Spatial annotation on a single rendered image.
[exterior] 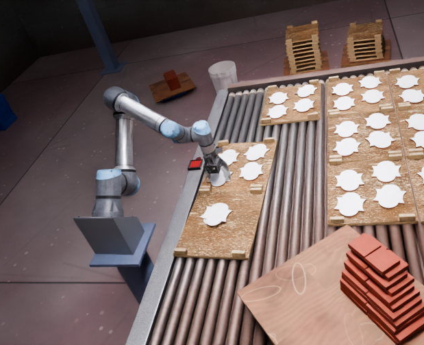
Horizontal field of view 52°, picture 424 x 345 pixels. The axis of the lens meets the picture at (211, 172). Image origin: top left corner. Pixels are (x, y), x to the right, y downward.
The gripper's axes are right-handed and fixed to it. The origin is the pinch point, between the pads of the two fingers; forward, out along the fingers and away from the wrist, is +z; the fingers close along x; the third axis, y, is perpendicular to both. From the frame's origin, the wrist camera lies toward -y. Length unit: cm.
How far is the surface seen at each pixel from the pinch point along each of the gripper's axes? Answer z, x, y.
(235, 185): 0.6, 9.8, 5.9
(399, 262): -32, 82, 75
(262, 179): 0.7, 22.6, 2.2
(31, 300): 93, -168, 27
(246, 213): 0.2, 19.3, 26.1
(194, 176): 2.8, -16.4, -4.0
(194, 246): -0.3, -0.6, 46.3
